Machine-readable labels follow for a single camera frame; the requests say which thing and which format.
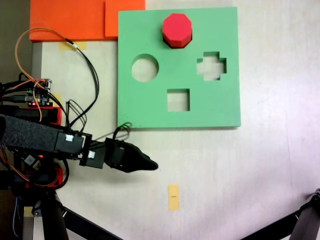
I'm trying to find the green shape sorting board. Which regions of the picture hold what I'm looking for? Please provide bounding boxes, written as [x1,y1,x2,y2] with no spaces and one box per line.
[116,6,242,130]

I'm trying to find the red octagonal pillar block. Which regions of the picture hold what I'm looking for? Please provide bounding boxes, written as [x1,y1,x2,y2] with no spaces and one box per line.
[161,13,193,49]

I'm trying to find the thin black gripper wires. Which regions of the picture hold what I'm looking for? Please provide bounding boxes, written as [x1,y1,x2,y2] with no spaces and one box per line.
[113,121,133,141]

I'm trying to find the thin orange wire loop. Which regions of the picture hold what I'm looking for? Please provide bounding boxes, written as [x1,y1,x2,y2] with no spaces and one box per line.
[14,27,69,87]

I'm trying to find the yellow tape marker strip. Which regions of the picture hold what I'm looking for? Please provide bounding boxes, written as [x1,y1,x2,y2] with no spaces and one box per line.
[167,184,181,212]

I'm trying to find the black USB plug cable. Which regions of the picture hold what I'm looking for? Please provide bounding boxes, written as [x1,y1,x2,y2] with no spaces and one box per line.
[0,95,29,102]

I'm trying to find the braided grey cable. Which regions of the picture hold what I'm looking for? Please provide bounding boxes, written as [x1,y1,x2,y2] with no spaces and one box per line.
[12,196,21,238]

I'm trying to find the black driver circuit board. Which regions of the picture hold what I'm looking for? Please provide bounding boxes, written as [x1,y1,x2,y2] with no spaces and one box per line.
[22,154,43,171]

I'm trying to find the large orange foam block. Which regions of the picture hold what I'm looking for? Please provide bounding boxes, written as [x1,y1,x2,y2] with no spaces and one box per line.
[29,0,119,42]

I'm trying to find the red black base clamp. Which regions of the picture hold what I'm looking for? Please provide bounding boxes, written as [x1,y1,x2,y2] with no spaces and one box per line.
[24,166,63,188]
[24,106,63,125]

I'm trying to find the long black cable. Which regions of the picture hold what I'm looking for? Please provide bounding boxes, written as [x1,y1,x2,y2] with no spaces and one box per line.
[64,37,100,127]

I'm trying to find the circuit board with wires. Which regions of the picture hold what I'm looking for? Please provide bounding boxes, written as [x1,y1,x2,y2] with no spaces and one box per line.
[26,78,53,107]

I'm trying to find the thin black elbow wires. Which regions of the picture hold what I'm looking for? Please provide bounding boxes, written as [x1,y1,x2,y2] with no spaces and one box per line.
[65,99,88,133]

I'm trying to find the square yellow tape piece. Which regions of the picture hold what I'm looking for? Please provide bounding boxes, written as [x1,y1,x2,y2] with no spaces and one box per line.
[50,92,63,109]

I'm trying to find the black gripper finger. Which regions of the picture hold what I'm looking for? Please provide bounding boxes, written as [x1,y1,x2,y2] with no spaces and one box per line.
[124,142,159,174]

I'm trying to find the black tripod leg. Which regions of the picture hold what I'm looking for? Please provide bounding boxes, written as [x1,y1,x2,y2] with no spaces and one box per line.
[31,190,70,240]
[241,209,301,240]
[62,206,124,240]
[291,187,320,240]

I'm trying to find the wide yellow tape piece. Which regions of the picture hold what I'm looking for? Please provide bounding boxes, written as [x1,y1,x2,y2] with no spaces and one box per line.
[58,41,88,51]

